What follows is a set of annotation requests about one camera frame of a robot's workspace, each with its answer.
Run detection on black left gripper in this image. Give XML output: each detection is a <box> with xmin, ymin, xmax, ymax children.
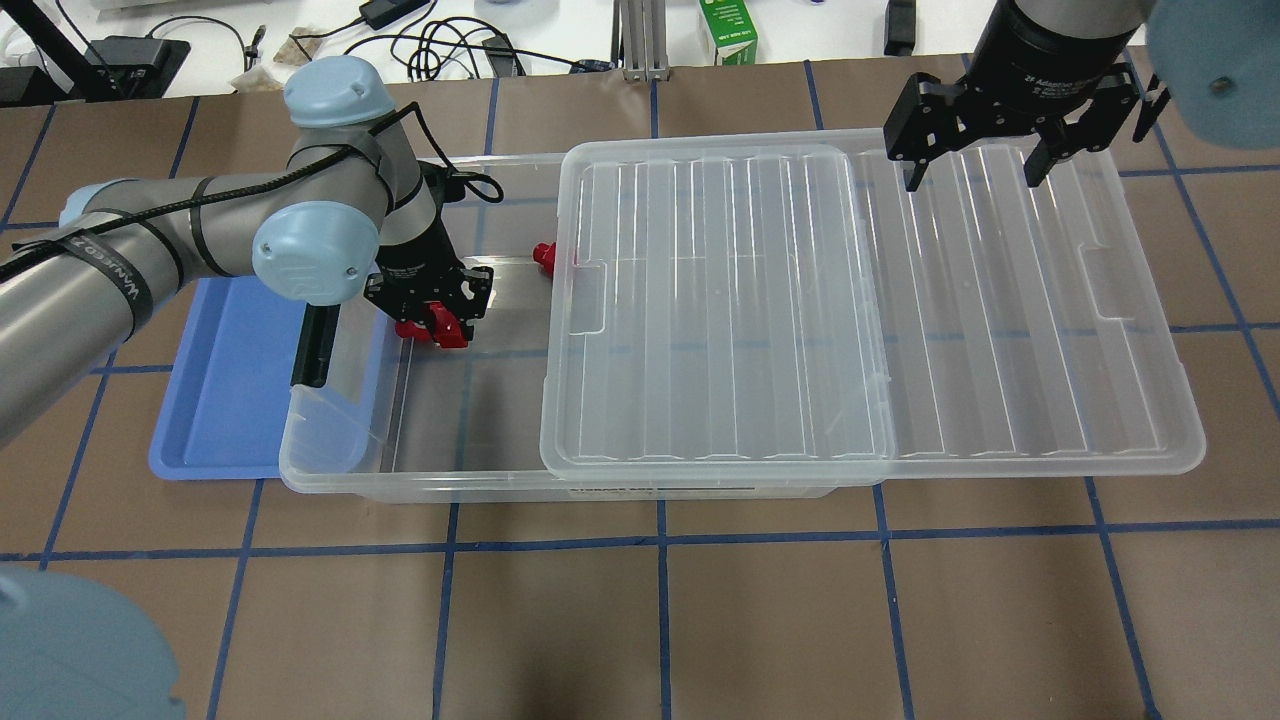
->
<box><xmin>364</xmin><ymin>234</ymin><xmax>495</xmax><ymax>341</ymax></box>

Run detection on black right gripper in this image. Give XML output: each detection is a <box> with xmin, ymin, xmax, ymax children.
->
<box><xmin>884</xmin><ymin>1</ymin><xmax>1143</xmax><ymax>192</ymax></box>

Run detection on red block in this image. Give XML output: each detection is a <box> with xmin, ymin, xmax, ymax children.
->
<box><xmin>428</xmin><ymin>301</ymin><xmax>470</xmax><ymax>348</ymax></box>
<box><xmin>394</xmin><ymin>320</ymin><xmax>434</xmax><ymax>343</ymax></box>
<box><xmin>531</xmin><ymin>242</ymin><xmax>577</xmax><ymax>277</ymax></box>

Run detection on clear plastic box lid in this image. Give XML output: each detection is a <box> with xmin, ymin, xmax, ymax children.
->
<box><xmin>539</xmin><ymin>129</ymin><xmax>1206</xmax><ymax>492</ymax></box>

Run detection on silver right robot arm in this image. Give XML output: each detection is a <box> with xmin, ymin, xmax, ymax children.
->
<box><xmin>883</xmin><ymin>1</ymin><xmax>1279</xmax><ymax>191</ymax></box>

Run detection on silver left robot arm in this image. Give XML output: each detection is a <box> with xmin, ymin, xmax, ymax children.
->
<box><xmin>1</xmin><ymin>56</ymin><xmax>494</xmax><ymax>443</ymax></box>

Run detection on clear plastic storage box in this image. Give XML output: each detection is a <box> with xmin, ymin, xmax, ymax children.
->
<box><xmin>280</xmin><ymin>143</ymin><xmax>895</xmax><ymax>503</ymax></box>

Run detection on blue plastic tray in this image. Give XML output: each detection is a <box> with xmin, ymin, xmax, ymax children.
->
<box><xmin>148</xmin><ymin>277</ymin><xmax>305</xmax><ymax>480</ymax></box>

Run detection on green white carton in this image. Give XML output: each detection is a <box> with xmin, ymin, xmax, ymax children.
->
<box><xmin>698</xmin><ymin>0</ymin><xmax>760</xmax><ymax>67</ymax></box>

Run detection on black box latch handle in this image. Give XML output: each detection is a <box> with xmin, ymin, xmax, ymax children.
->
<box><xmin>291</xmin><ymin>304</ymin><xmax>340</xmax><ymax>388</ymax></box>

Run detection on aluminium frame post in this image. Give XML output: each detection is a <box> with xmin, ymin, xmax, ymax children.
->
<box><xmin>611</xmin><ymin>0</ymin><xmax>669</xmax><ymax>82</ymax></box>

